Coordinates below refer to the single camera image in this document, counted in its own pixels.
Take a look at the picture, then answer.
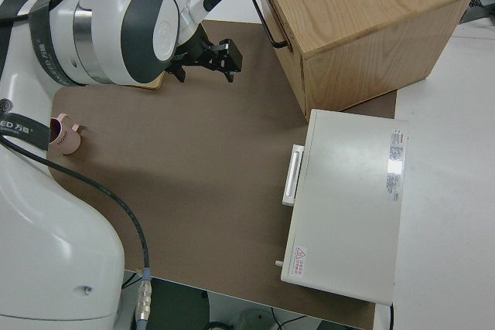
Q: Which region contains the white toaster oven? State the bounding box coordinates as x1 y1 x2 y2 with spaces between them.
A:
273 108 410 306

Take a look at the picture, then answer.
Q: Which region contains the wooden drawer cabinet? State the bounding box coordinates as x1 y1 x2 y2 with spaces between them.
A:
253 0 476 114

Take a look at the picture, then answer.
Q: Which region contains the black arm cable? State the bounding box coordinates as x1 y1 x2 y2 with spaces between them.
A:
0 0 154 330

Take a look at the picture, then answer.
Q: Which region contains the pink mug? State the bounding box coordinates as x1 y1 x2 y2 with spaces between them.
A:
48 112 87 156

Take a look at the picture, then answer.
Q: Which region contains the brown table mat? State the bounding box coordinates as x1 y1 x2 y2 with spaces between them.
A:
46 19 399 330

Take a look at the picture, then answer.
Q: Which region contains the black cabinet handle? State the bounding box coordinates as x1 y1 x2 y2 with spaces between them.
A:
251 0 290 49

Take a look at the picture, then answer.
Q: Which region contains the black velcro strap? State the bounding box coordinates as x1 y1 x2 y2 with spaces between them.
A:
0 111 51 149
0 0 80 87

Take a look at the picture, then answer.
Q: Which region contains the wooden mug tree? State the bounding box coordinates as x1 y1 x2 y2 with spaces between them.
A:
129 71 166 91

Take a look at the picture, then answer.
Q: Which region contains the white oven door handle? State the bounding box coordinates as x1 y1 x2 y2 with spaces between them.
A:
281 144 306 207

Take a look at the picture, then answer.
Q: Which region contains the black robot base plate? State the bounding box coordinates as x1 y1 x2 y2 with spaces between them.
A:
123 276 212 330

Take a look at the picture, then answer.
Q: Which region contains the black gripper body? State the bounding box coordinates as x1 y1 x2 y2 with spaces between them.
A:
169 30 244 74

